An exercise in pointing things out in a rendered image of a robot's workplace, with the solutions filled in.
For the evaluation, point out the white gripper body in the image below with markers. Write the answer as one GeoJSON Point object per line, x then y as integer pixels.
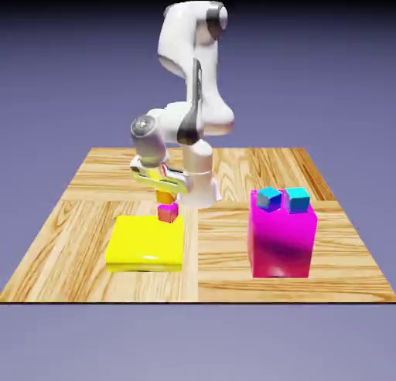
{"type": "Point", "coordinates": [161, 180]}

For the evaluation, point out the small cyan cube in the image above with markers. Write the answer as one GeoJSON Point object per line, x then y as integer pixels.
{"type": "Point", "coordinates": [297, 200]}

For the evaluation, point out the small magenta cube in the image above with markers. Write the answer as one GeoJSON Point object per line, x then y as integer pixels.
{"type": "Point", "coordinates": [167, 213]}

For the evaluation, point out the small blue cube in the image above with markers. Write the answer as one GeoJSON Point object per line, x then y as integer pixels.
{"type": "Point", "coordinates": [268, 199]}

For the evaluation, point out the small orange cube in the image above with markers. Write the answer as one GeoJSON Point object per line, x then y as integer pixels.
{"type": "Point", "coordinates": [164, 197]}

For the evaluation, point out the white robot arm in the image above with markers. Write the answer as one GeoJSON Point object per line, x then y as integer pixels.
{"type": "Point", "coordinates": [201, 87]}

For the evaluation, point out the large yellow box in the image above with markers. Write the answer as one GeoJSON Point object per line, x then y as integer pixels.
{"type": "Point", "coordinates": [145, 242]}

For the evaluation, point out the large magenta box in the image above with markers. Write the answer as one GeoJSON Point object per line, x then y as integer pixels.
{"type": "Point", "coordinates": [281, 242]}

